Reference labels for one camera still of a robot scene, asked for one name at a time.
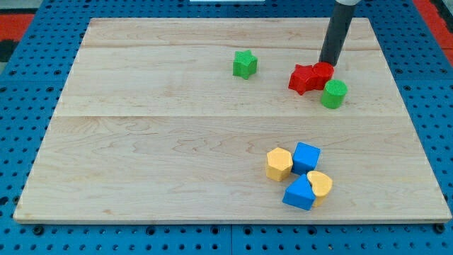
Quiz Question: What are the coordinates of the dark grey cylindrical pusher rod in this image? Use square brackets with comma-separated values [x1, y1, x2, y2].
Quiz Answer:
[319, 0, 357, 66]

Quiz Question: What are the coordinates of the red star block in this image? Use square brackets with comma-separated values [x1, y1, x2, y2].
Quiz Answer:
[288, 64, 316, 96]

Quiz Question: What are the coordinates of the green star block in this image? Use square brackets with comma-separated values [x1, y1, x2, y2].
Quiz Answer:
[233, 50, 258, 80]

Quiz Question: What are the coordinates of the red cylinder block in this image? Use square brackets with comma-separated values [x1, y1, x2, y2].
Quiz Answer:
[312, 62, 334, 90]

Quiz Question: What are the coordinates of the green cylinder block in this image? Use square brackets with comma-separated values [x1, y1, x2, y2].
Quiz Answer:
[321, 79, 348, 109]

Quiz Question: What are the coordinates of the blue cube block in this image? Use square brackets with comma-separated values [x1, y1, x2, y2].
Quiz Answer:
[292, 142, 321, 175]

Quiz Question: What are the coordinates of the yellow hexagon block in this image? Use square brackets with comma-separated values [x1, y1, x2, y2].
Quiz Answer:
[265, 147, 293, 181]

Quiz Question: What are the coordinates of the yellow heart block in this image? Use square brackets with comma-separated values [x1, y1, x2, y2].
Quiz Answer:
[306, 171, 333, 207]

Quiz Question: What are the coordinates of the blue triangle block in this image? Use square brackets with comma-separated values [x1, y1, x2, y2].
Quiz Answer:
[282, 174, 316, 210]

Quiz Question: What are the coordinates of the light wooden board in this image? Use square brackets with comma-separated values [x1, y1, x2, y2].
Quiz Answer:
[13, 18, 452, 225]

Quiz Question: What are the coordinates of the blue perforated base panel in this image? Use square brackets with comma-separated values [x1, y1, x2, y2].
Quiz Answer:
[1, 0, 452, 254]

